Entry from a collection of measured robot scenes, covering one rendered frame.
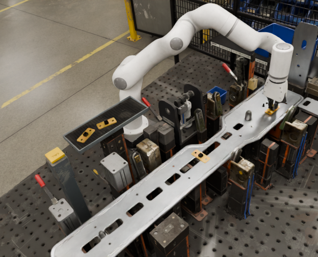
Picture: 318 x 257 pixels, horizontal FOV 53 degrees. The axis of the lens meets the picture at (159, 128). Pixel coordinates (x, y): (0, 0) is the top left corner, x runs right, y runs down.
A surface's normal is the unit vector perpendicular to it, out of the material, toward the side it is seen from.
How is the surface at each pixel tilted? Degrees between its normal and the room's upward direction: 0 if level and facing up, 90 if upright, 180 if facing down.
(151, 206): 0
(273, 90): 90
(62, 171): 90
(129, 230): 0
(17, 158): 0
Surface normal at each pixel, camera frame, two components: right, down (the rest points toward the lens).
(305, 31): -0.74, 0.50
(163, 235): -0.10, -0.74
